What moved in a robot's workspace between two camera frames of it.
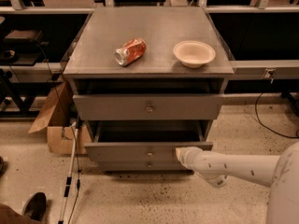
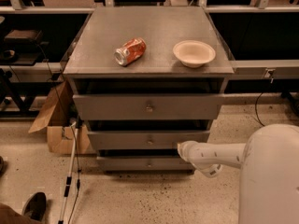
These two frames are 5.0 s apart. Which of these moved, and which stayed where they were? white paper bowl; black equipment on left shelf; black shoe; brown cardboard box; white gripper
Moved: white gripper
Stayed: brown cardboard box; white paper bowl; black shoe; black equipment on left shelf
